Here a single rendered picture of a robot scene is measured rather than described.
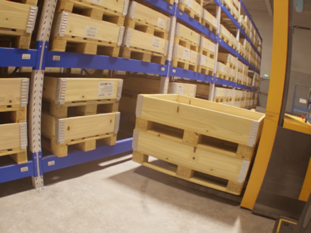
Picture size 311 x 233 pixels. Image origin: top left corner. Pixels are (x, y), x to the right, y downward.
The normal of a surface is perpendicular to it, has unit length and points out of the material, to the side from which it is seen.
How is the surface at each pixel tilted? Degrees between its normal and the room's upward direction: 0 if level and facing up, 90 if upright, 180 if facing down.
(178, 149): 90
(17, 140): 90
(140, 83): 90
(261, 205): 90
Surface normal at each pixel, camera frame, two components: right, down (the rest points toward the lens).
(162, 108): -0.55, 0.08
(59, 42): 0.83, 0.21
